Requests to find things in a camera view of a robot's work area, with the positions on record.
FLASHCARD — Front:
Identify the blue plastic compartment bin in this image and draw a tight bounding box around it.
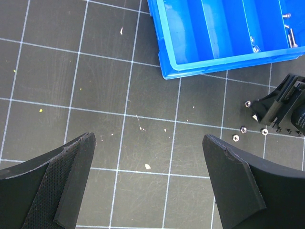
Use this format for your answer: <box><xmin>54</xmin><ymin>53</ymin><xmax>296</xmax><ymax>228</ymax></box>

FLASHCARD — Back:
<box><xmin>148</xmin><ymin>0</ymin><xmax>305</xmax><ymax>80</ymax></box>

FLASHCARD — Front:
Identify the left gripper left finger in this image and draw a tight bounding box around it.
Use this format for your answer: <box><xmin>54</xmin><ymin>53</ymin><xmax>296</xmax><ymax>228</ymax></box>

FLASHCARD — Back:
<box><xmin>0</xmin><ymin>133</ymin><xmax>96</xmax><ymax>229</ymax></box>

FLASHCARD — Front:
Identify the black grid cutting mat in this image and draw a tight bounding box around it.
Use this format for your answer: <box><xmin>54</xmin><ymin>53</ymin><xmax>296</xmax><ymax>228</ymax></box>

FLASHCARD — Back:
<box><xmin>0</xmin><ymin>0</ymin><xmax>305</xmax><ymax>229</ymax></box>

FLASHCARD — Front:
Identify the hex nut lower middle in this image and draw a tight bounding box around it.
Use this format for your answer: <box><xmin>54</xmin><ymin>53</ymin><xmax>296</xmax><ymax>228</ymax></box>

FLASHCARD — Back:
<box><xmin>261</xmin><ymin>128</ymin><xmax>268</xmax><ymax>136</ymax></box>

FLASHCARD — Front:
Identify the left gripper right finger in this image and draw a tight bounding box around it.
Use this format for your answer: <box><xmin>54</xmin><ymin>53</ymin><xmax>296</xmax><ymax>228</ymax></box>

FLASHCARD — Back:
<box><xmin>202</xmin><ymin>135</ymin><xmax>305</xmax><ymax>229</ymax></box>

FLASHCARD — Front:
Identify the hex nut lower left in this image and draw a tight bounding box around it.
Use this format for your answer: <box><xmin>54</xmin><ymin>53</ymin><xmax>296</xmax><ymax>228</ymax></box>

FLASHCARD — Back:
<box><xmin>232</xmin><ymin>135</ymin><xmax>240</xmax><ymax>142</ymax></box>

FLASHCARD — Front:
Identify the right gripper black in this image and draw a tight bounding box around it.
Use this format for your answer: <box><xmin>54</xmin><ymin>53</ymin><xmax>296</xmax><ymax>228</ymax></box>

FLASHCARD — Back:
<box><xmin>251</xmin><ymin>73</ymin><xmax>305</xmax><ymax>137</ymax></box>

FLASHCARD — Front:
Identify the lone silver screw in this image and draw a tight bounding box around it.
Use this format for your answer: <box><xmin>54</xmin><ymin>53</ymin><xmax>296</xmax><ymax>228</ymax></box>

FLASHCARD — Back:
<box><xmin>283</xmin><ymin>13</ymin><xmax>291</xmax><ymax>19</ymax></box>

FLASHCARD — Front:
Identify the hex nut near pile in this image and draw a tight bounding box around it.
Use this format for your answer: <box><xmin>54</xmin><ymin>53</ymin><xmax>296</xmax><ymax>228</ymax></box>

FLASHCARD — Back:
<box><xmin>244</xmin><ymin>101</ymin><xmax>252</xmax><ymax>108</ymax></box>

